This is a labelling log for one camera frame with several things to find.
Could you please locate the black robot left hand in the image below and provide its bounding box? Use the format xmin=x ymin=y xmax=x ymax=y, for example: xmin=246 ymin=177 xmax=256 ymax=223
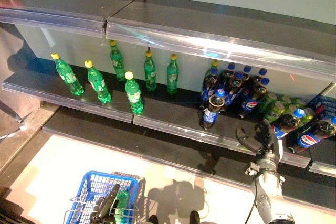
xmin=90 ymin=183 xmax=121 ymax=224

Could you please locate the blue plastic shopping basket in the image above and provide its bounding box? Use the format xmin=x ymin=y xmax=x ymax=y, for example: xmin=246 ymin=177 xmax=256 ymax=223
xmin=64 ymin=170 xmax=140 ymax=224

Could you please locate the brown fabric curtain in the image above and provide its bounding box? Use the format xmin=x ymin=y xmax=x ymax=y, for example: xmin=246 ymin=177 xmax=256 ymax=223
xmin=0 ymin=22 xmax=43 ymax=141

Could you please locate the grey robot right leg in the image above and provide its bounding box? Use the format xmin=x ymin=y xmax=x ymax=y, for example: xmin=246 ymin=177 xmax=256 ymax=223
xmin=189 ymin=210 xmax=201 ymax=224

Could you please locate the Pepsi cola bottle blue cap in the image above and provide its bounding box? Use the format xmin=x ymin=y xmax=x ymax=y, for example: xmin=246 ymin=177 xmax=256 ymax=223
xmin=251 ymin=68 xmax=268 ymax=83
xmin=272 ymin=108 xmax=305 ymax=141
xmin=224 ymin=71 xmax=245 ymax=107
xmin=286 ymin=116 xmax=336 ymax=154
xmin=239 ymin=77 xmax=271 ymax=119
xmin=218 ymin=62 xmax=236 ymax=88
xmin=241 ymin=65 xmax=253 ymax=78
xmin=199 ymin=89 xmax=227 ymax=131
xmin=200 ymin=68 xmax=219 ymax=103

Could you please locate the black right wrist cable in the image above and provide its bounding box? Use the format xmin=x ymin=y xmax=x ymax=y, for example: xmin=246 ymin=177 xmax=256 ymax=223
xmin=244 ymin=197 xmax=259 ymax=224

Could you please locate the pack of green cans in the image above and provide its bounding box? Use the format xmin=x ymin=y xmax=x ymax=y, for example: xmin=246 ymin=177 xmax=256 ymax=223
xmin=258 ymin=92 xmax=316 ymax=125

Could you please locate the dark neighbouring shelf unit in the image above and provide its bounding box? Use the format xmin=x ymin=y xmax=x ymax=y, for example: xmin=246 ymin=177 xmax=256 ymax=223
xmin=0 ymin=197 xmax=27 ymax=224

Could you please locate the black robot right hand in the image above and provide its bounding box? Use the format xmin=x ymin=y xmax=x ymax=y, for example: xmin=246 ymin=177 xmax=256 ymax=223
xmin=235 ymin=119 xmax=280 ymax=156

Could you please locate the blue drink carton pack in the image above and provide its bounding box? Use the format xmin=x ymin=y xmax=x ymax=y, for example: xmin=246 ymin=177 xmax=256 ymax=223
xmin=307 ymin=94 xmax=336 ymax=122

